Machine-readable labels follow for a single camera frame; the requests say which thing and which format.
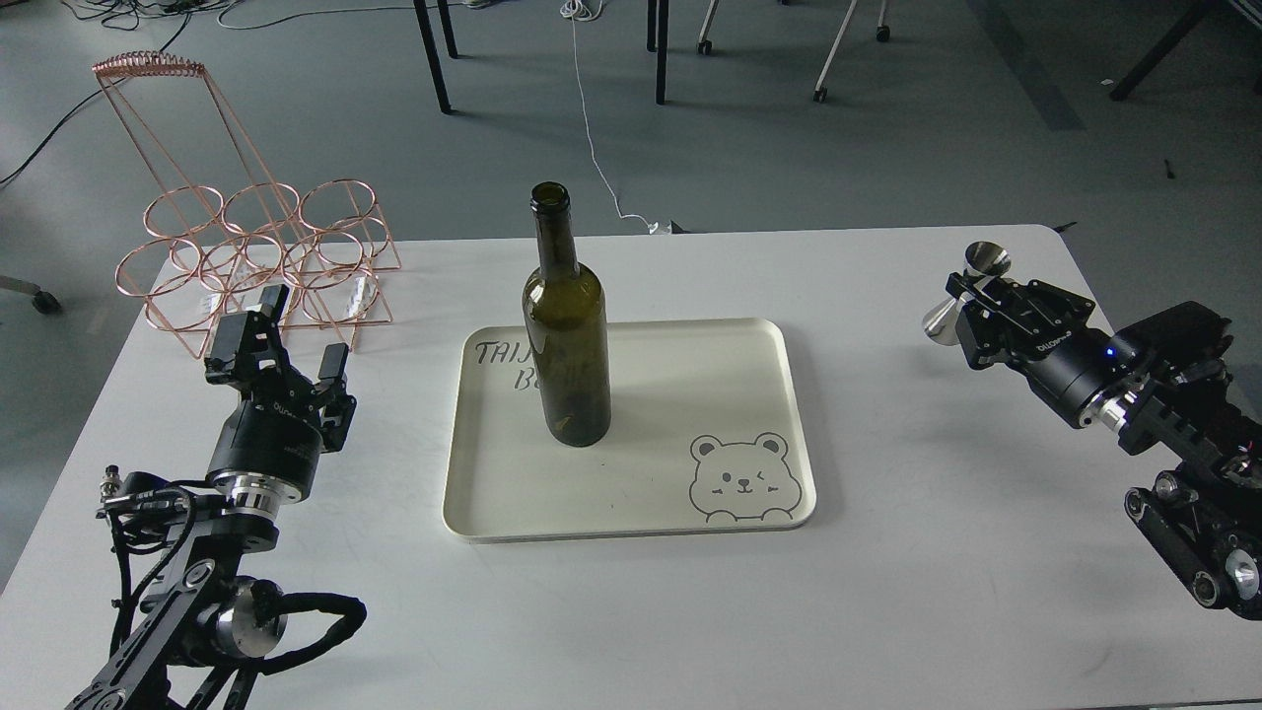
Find white chair base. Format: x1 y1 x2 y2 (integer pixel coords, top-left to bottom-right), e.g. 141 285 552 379
695 1 895 107

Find black table leg right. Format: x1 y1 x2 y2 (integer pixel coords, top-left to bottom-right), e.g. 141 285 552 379
644 0 670 107

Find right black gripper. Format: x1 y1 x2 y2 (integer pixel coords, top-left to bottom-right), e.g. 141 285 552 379
947 272 1124 428

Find black table leg left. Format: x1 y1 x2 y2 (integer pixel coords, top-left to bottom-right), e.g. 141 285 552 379
411 1 459 115

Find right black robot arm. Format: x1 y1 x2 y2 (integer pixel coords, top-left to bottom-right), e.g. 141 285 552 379
947 272 1259 620

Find dark furniture leg right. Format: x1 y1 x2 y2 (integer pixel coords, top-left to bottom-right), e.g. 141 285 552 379
1107 1 1225 103

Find black cables on floor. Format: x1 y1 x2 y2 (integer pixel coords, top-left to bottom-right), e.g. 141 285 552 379
0 0 415 188

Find chair caster at left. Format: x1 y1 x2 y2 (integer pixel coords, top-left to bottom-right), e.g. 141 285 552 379
0 275 62 315

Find white floor cable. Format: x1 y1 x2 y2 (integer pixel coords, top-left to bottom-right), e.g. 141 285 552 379
560 0 673 236

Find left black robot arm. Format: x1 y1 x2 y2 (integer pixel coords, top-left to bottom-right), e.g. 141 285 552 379
71 284 367 709

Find cream bear tray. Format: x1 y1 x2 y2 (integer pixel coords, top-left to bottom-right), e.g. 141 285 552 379
443 318 817 542

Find steel jigger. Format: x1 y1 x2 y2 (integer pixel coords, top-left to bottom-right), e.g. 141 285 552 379
921 240 1011 346

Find rose gold wire wine rack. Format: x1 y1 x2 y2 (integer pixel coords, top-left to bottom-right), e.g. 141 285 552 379
92 50 403 358

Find dark green wine bottle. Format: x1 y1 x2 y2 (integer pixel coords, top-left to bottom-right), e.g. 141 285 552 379
522 182 611 448

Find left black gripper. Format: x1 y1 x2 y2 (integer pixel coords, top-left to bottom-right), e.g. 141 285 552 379
204 284 357 504

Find black table leg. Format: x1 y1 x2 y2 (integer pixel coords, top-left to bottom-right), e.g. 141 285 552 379
644 0 670 107
411 1 459 115

